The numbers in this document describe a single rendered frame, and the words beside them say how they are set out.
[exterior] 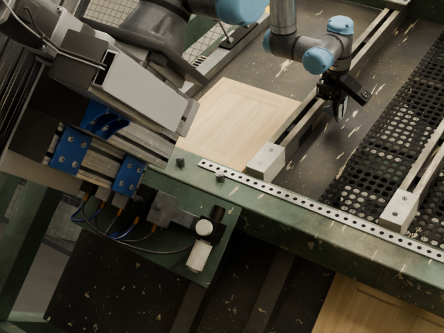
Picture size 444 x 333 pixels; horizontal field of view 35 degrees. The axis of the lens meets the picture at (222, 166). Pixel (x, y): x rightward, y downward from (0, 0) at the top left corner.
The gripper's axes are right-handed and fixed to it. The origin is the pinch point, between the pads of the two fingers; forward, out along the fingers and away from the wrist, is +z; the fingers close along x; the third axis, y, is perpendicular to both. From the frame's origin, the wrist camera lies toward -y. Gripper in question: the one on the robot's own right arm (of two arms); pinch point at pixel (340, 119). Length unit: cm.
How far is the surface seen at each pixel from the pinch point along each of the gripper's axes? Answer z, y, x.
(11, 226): 21, 76, 78
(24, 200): 15, 76, 70
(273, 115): 1.0, 19.7, 8.2
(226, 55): 0, 51, -11
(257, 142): 0.8, 17.2, 22.0
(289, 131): -3.9, 8.4, 17.3
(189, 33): 4, 76, -21
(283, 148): -4.8, 5.8, 25.5
